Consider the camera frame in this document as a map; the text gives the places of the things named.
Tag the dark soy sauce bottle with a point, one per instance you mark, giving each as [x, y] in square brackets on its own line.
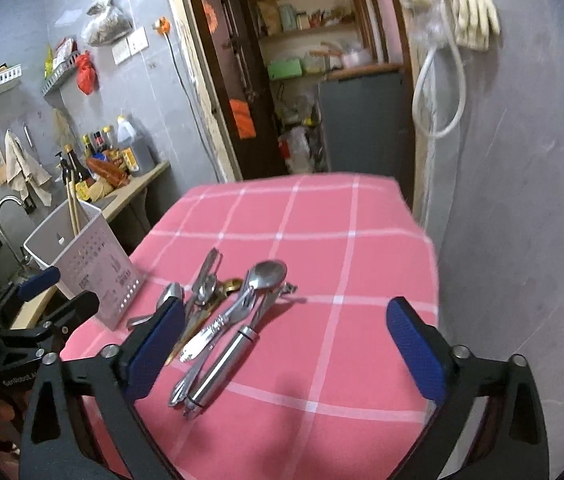
[75, 170]

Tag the dark brown door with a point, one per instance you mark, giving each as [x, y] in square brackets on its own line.
[247, 60]

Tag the white perforated utensil holder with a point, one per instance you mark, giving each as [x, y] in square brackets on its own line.
[86, 270]

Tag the green box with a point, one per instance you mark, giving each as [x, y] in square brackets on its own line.
[284, 69]

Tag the wooden storage shelves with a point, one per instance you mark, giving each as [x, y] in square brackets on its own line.
[307, 25]

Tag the grey cabinet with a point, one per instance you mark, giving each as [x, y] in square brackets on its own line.
[362, 125]

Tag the red plastic bag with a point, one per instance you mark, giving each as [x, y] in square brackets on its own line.
[86, 74]

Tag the white plastic bag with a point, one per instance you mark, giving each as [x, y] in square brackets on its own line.
[298, 150]

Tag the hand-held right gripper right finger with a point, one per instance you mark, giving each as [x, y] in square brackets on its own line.
[417, 350]

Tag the beige hanging towel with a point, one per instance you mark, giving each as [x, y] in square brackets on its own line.
[24, 170]

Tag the large oil jug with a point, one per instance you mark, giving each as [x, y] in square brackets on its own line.
[134, 150]

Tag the chrome faucet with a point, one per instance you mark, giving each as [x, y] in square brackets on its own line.
[4, 205]

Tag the wooden door frame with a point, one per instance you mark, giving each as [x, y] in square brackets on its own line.
[204, 90]

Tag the pink checked tablecloth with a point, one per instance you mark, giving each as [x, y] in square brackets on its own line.
[312, 270]

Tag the clear plastic bag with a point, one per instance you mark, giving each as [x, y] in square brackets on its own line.
[429, 27]

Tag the wooden chopstick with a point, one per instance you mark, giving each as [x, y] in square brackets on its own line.
[69, 205]
[77, 215]

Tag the gold spoon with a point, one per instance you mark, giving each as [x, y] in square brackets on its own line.
[233, 286]

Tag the silver table knife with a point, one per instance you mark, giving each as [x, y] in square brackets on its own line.
[206, 337]

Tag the plastic bag of dried goods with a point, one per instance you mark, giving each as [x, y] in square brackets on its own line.
[106, 22]

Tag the large silver spoon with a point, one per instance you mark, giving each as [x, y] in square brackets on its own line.
[268, 275]

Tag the small silver spoon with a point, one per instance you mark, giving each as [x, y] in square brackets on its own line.
[170, 294]

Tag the silver bottle opener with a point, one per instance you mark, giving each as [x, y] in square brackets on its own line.
[206, 275]

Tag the red snack packet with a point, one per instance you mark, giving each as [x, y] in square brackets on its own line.
[107, 172]

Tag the orange wall plug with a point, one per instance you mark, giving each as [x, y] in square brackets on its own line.
[162, 26]

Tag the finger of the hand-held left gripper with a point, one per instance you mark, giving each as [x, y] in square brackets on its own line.
[39, 281]
[74, 307]

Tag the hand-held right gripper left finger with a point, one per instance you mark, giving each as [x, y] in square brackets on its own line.
[159, 342]

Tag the white wall switch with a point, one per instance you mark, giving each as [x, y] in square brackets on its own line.
[137, 41]
[120, 52]

